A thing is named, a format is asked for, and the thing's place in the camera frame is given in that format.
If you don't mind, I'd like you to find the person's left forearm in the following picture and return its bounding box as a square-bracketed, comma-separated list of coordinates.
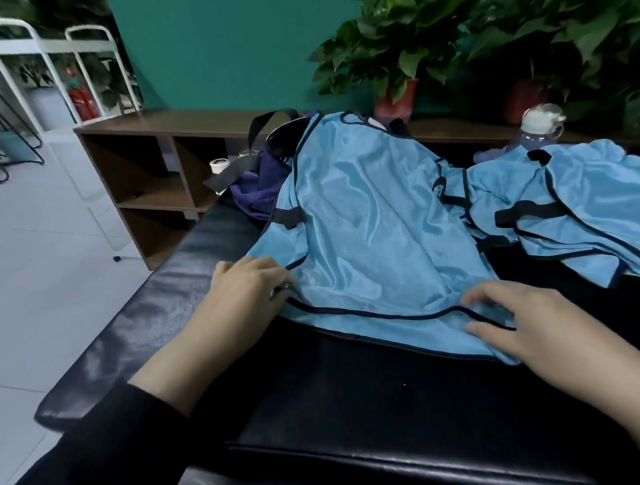
[18, 330, 241, 485]

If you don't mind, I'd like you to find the white wheeled cart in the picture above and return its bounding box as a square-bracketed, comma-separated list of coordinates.
[0, 18, 143, 263]

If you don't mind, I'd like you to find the person's right forearm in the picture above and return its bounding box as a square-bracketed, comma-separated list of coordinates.
[600, 344, 640, 446]

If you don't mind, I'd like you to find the navy blue bag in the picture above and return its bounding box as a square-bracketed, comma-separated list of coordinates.
[205, 108, 416, 223]

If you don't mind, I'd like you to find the light blue vest black trim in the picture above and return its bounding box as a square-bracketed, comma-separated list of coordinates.
[247, 112, 521, 363]
[440, 138, 640, 289]

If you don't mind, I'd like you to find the white metal rack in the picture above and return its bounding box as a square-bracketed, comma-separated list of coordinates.
[0, 0, 131, 111]

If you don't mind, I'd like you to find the red bottle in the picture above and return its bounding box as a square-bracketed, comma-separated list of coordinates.
[68, 85, 101, 123]

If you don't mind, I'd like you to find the green plant in red pot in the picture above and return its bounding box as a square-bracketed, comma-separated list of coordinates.
[310, 0, 471, 124]
[450, 0, 640, 136]

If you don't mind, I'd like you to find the person's right hand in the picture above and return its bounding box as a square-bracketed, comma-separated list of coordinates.
[460, 280, 626, 411]

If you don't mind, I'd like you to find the black leather bench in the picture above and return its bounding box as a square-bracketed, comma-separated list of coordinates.
[33, 140, 640, 485]

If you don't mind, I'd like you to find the clear bottle silver cap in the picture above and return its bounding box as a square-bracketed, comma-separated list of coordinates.
[520, 103, 567, 151]

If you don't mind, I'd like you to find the wooden shelf cabinet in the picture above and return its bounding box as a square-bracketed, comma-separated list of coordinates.
[75, 108, 640, 271]

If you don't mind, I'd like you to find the teal bucket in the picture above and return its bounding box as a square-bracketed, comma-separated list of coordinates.
[0, 132, 43, 166]

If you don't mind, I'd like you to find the person's left hand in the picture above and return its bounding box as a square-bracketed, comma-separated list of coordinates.
[180, 254, 296, 369]

